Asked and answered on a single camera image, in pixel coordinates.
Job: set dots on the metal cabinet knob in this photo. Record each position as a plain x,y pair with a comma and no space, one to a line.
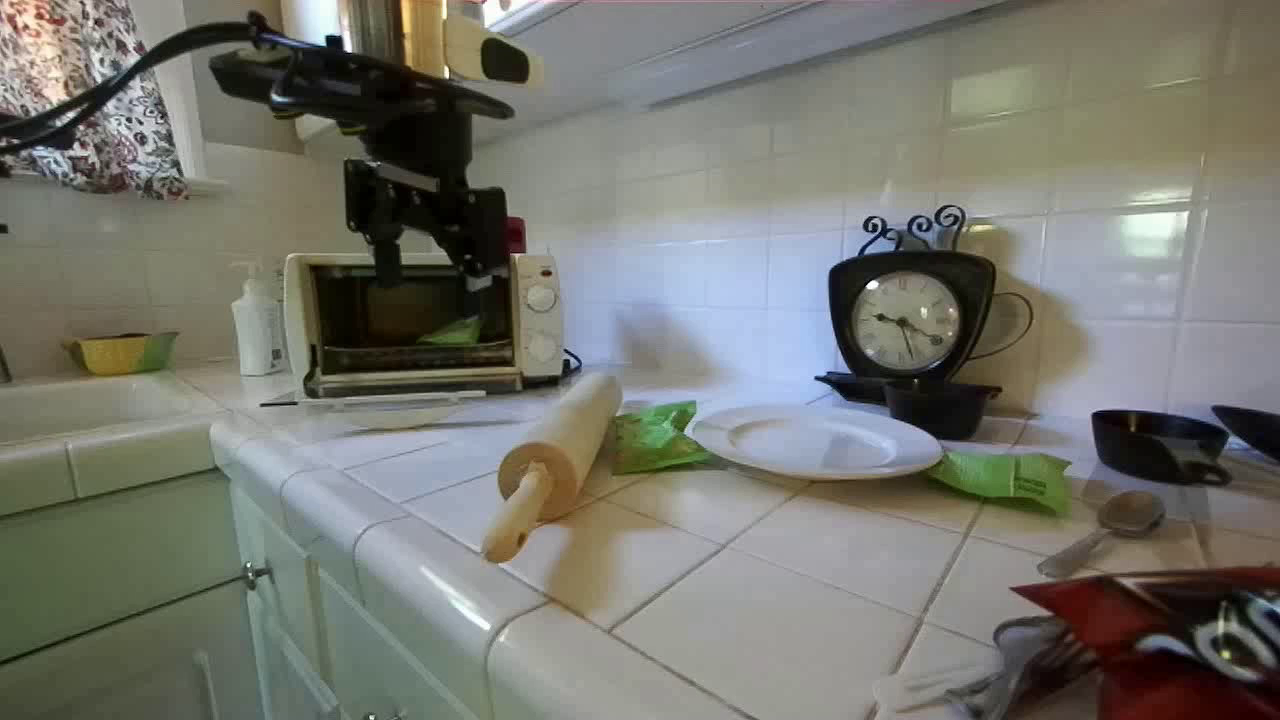
256,576

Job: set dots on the black measuring scoop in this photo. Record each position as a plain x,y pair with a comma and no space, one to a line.
1146,445

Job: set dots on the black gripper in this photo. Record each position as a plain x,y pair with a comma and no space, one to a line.
421,147

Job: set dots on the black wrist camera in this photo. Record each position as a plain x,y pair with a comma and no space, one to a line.
347,80

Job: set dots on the white soap dispenser bottle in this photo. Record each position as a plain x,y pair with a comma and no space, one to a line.
256,335

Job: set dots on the green snack packet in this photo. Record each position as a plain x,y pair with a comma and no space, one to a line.
1002,479
653,436

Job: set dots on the red canister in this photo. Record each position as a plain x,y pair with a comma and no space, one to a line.
512,234

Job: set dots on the floral curtain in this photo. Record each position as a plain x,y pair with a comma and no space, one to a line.
134,148

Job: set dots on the black shallow pan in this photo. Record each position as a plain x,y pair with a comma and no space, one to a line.
941,407

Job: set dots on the black table clock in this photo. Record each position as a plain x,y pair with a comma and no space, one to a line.
906,323

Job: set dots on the white plate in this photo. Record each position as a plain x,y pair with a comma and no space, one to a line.
815,445

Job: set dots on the wooden rolling pin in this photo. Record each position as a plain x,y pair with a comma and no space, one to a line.
562,445

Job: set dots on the metal spoon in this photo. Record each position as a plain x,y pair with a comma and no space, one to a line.
1130,513

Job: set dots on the yellow green bowl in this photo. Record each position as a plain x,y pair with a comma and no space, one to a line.
120,354

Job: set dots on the red chips bag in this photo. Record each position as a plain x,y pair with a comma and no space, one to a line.
1146,664

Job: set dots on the white wall cabinet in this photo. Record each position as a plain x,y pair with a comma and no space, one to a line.
667,46

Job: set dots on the white toaster oven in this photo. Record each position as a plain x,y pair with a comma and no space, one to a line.
541,342

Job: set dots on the white base cabinet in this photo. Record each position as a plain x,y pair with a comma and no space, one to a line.
120,587

